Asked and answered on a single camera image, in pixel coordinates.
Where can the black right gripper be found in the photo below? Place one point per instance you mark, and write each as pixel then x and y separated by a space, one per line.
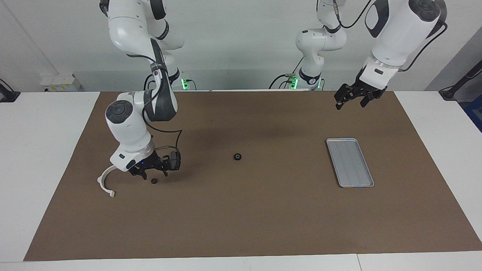
pixel 151 161

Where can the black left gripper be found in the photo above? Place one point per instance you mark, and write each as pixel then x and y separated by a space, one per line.
pixel 366 84

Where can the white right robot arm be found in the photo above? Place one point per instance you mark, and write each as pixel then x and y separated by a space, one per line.
pixel 128 128

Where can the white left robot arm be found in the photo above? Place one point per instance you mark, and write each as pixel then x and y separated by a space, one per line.
pixel 395 34

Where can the silver metal tray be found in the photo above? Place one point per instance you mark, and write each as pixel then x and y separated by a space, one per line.
pixel 350 163

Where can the dark rectangular brake pad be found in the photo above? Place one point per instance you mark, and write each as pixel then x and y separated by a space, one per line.
pixel 176 160

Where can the black stand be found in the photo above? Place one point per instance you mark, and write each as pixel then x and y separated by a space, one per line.
pixel 457 86

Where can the brown table mat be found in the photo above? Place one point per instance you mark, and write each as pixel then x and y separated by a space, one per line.
pixel 244 210

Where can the blue bin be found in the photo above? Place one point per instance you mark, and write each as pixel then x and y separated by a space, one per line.
pixel 475 114

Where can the black table clamp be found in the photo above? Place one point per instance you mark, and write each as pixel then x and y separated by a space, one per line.
pixel 7 96

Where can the white curved plastic bracket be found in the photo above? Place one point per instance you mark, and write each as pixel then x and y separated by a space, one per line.
pixel 101 182

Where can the white wall box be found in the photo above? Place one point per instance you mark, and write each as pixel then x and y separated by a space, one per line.
pixel 60 82

